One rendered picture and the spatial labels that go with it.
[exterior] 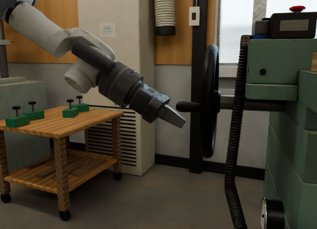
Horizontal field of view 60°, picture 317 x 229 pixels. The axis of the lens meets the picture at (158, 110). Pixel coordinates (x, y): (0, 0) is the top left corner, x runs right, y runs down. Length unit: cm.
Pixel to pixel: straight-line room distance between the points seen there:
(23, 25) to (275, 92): 56
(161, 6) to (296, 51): 157
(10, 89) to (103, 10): 96
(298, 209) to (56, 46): 59
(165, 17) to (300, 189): 169
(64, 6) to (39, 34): 207
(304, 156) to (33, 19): 62
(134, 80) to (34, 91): 204
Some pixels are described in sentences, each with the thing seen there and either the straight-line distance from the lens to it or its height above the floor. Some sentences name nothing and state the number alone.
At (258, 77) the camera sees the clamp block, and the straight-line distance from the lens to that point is 60.
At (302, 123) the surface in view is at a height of 81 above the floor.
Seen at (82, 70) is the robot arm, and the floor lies 89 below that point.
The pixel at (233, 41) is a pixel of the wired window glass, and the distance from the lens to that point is 220.
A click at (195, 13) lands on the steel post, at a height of 122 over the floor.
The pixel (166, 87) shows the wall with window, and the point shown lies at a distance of 226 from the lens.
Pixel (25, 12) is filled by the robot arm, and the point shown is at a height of 102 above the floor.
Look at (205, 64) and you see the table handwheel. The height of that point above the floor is 91.
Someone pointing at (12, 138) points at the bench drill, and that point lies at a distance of 251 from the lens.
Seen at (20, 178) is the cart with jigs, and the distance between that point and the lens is 195.
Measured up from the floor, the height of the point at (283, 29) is 98.
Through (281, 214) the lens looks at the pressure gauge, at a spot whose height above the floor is 68.
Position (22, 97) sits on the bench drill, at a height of 59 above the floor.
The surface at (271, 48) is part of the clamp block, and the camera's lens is 60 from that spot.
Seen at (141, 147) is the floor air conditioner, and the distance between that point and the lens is 213.
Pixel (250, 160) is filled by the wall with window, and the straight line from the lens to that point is 225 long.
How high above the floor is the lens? 93
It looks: 11 degrees down
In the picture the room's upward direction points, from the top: straight up
